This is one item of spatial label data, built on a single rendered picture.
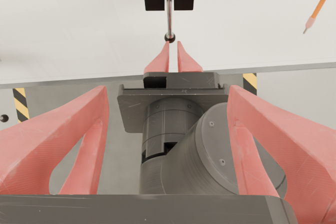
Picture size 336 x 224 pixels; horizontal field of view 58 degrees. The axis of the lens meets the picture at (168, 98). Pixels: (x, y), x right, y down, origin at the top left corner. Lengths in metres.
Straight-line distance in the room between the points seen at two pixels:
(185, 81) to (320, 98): 1.27
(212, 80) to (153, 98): 0.06
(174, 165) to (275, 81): 1.27
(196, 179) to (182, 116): 0.09
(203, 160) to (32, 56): 0.40
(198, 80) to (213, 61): 0.22
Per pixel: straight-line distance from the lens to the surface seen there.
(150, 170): 0.24
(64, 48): 0.48
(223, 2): 0.40
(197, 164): 0.17
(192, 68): 0.29
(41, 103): 1.60
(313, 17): 0.29
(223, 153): 0.17
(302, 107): 1.50
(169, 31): 0.34
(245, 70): 0.52
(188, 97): 0.27
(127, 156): 1.54
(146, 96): 0.27
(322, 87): 1.51
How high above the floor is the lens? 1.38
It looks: 77 degrees down
